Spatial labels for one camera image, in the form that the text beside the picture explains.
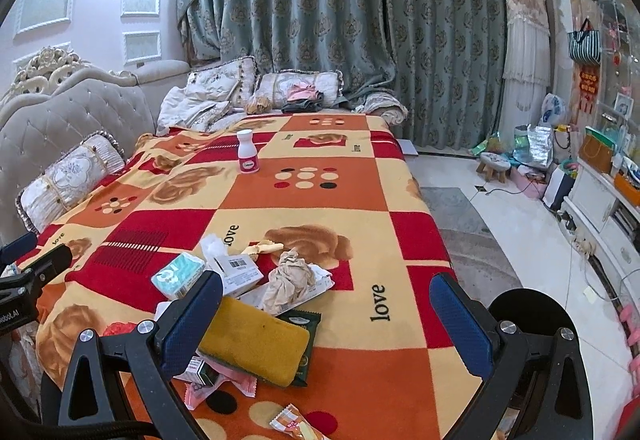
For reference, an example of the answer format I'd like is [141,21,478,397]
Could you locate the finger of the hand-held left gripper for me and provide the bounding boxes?
[27,244,74,281]
[0,232,40,269]

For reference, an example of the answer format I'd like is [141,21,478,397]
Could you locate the white quilted bedding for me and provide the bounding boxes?
[156,86,246,135]

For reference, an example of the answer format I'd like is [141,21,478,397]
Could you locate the white television cabinet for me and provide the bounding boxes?
[562,160,640,301]

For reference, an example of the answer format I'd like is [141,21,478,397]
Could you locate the red orange patterned blanket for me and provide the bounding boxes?
[10,112,493,440]

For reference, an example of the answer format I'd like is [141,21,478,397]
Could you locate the striped tote bag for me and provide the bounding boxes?
[568,18,602,66]

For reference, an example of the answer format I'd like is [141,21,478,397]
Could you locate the white blue plastic bag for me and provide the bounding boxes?
[541,93,567,125]

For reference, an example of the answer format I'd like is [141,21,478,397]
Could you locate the tan paper gift bag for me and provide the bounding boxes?
[579,127,615,174]

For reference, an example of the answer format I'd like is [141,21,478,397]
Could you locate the pink plastic toy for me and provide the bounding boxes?
[617,300,640,371]

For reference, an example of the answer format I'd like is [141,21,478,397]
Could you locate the grey rug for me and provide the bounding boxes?
[420,187,523,293]

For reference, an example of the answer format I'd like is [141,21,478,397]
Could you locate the cream wooden stick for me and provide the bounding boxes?
[239,240,286,263]

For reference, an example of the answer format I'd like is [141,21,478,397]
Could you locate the pink flat box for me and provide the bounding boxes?
[507,165,548,203]

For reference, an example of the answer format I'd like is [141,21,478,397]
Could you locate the silver foil bag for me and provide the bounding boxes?
[527,125,555,165]

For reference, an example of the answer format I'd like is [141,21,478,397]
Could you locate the orange box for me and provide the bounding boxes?
[614,170,640,205]

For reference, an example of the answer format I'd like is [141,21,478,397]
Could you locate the black trash bin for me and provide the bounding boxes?
[487,289,608,440]

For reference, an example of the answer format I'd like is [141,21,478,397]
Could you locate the green colourful bag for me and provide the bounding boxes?
[470,132,503,158]

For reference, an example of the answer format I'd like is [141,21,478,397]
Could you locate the pink folded clothes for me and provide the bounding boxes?
[286,80,323,103]

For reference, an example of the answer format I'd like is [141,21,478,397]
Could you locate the small green white box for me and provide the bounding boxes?
[180,355,223,383]

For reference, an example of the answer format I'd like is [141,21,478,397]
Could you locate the grey tufted sofa back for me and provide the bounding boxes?
[0,47,191,241]

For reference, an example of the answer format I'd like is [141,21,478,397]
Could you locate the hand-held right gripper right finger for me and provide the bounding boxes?
[429,272,594,440]

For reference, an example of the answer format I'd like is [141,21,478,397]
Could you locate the beige sofa armrest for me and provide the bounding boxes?
[350,90,408,125]

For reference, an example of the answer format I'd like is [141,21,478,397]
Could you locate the small wooden stool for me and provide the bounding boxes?
[475,152,511,183]

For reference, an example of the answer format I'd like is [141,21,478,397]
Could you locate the brown paper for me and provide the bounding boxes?
[261,250,318,313]

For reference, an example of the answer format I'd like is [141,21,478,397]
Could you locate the red hanging decoration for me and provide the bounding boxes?
[577,64,601,115]

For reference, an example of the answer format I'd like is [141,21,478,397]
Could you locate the embroidered fringed cushion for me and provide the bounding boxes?
[15,132,126,233]
[255,70,345,113]
[184,57,258,103]

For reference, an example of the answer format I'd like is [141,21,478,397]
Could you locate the pink wrapper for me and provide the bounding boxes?
[184,360,258,411]

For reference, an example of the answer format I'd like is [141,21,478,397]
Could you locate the orange snack wrapper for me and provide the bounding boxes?
[269,402,333,440]

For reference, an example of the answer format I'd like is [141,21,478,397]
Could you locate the white shopping bag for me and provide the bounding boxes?
[542,170,576,213]

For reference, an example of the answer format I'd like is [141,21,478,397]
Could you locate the white bottle pink label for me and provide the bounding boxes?
[236,130,260,174]

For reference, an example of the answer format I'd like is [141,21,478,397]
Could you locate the teal tissue pack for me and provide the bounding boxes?
[151,254,207,301]

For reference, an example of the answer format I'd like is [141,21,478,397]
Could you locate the green patterned curtain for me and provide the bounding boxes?
[177,0,513,153]

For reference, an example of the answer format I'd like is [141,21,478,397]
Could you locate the lace covered air conditioner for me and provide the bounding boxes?
[501,0,551,113]

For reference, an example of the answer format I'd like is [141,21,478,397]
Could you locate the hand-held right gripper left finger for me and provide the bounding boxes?
[54,270,224,440]

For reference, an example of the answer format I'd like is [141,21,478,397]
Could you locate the white barcode box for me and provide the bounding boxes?
[207,252,263,298]

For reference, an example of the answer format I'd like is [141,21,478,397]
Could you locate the yellow sponge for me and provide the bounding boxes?
[197,296,312,388]

